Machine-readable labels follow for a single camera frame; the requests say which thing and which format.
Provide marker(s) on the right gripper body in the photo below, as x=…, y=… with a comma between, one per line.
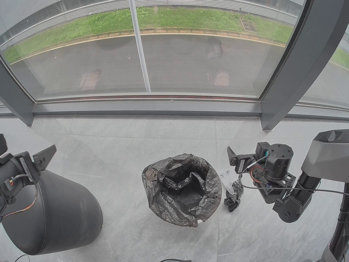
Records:
x=241, y=164

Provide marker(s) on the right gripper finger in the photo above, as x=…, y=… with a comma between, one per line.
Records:
x=233, y=157

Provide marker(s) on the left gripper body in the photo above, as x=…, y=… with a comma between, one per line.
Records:
x=16, y=173

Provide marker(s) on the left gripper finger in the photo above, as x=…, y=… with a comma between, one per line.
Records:
x=42, y=160

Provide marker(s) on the black plastic bag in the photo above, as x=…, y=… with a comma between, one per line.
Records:
x=180, y=195

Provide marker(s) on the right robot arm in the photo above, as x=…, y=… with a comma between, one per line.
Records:
x=289, y=209

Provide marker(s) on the crumpled black plastic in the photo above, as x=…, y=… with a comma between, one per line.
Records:
x=233, y=200

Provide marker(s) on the dark grey round chair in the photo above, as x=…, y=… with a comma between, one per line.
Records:
x=68, y=214

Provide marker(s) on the window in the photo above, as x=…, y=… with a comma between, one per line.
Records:
x=147, y=108

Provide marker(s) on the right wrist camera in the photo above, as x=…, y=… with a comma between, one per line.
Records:
x=261, y=150

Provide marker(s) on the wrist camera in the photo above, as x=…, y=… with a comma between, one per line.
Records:
x=2, y=145
x=261, y=150

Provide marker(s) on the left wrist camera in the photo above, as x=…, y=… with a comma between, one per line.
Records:
x=2, y=145

